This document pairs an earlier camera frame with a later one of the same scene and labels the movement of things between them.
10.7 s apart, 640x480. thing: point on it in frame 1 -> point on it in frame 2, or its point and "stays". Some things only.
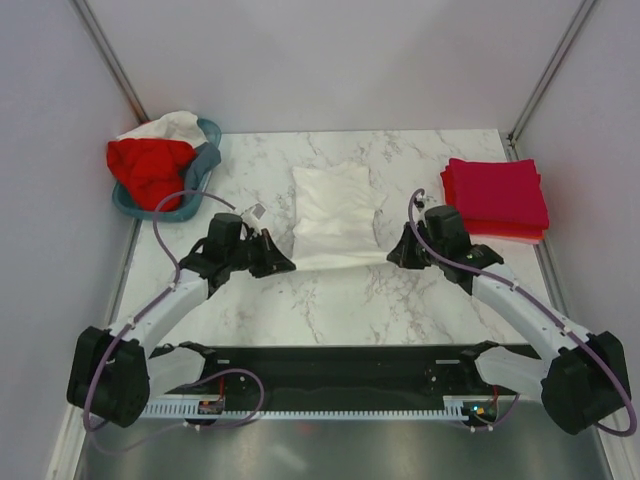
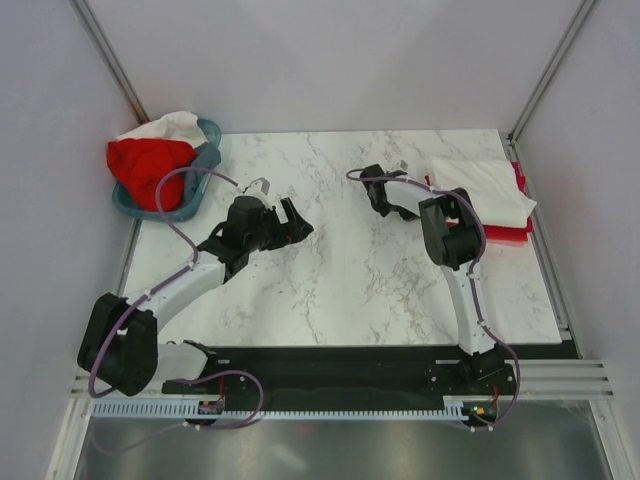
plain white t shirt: (181, 126) stays
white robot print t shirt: (335, 206) -> (491, 185)
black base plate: (310, 375) stays
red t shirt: (153, 168) stays
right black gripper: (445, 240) -> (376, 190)
